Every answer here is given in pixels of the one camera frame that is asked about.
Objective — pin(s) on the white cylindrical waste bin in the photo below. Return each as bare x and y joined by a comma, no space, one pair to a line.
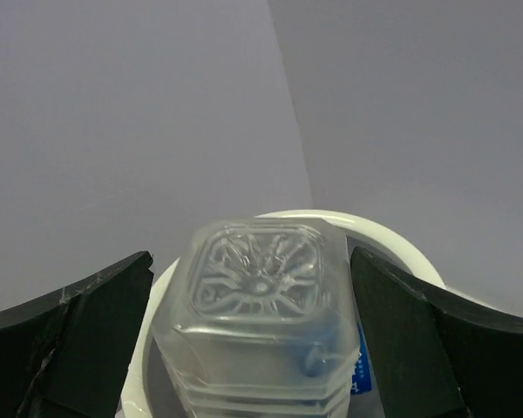
135,392

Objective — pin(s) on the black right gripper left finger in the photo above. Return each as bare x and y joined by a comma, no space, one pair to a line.
66,353

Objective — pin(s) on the blue label bottle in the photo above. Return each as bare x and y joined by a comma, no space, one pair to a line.
362,366

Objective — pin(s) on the large clear bottle cream label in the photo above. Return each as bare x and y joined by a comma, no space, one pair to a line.
258,320

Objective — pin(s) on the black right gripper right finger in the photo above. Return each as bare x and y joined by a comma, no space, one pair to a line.
435,353

